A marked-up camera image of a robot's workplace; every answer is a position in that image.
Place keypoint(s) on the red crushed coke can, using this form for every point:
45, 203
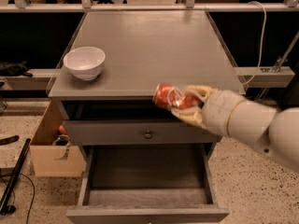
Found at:
167, 96

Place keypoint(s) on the grey wooden drawer cabinet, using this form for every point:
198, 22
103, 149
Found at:
143, 49

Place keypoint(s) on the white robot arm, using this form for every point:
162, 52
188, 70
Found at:
268, 131

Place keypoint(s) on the white ceramic bowl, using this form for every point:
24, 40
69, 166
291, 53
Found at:
85, 63

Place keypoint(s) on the closed grey top drawer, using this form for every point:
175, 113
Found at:
131, 132

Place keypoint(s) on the orange ball in box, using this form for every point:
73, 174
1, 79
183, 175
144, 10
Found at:
61, 129

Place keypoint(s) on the black flat tool on floor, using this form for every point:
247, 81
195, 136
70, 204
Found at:
9, 140

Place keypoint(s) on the open grey middle drawer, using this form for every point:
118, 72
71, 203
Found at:
147, 184

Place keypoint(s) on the round metal drawer knob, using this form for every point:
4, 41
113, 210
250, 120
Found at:
148, 134

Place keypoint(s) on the black object on ledge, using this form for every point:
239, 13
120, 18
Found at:
8, 69

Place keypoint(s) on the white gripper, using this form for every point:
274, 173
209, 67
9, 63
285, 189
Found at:
219, 110

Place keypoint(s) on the black pole on floor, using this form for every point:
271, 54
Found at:
13, 176

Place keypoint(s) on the metal railing beam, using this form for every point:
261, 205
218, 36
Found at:
248, 7

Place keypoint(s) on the metal diagonal brace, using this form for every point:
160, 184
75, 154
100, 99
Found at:
276, 67

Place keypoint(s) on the brown cardboard box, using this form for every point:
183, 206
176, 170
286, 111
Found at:
49, 159

